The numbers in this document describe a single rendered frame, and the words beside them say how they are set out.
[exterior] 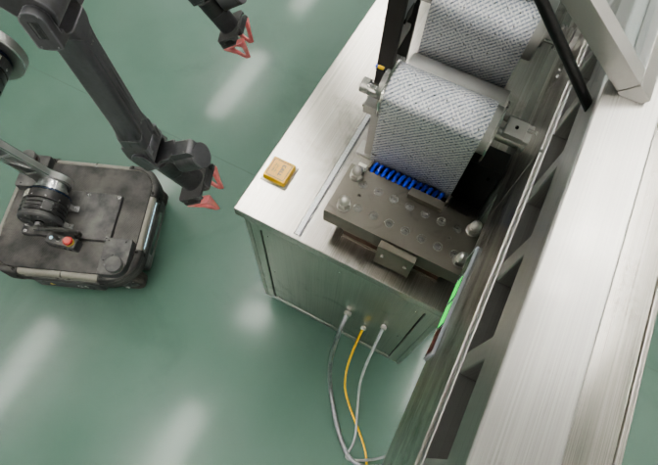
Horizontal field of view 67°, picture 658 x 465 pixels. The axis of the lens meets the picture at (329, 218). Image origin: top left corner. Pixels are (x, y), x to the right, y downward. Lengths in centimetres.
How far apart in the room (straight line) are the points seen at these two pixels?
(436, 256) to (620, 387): 56
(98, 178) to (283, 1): 159
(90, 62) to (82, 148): 192
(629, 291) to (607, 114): 30
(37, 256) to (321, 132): 133
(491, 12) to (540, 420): 91
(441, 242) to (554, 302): 71
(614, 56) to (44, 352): 227
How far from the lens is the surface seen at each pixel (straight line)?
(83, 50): 90
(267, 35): 309
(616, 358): 86
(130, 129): 105
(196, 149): 110
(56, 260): 229
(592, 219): 65
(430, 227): 128
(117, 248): 217
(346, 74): 169
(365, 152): 149
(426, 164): 127
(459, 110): 113
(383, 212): 127
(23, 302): 257
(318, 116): 158
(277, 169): 144
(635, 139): 74
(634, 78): 76
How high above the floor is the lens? 216
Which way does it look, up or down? 65 degrees down
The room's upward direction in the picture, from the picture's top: 5 degrees clockwise
